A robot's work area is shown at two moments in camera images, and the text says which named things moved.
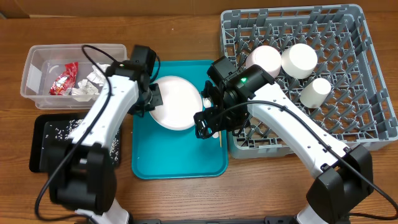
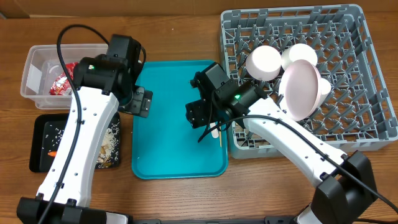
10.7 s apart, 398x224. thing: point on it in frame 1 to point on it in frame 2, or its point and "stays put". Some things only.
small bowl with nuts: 267,58 stays put
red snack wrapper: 66,80 stays put
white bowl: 299,60 stays put
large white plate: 181,99 to 300,89
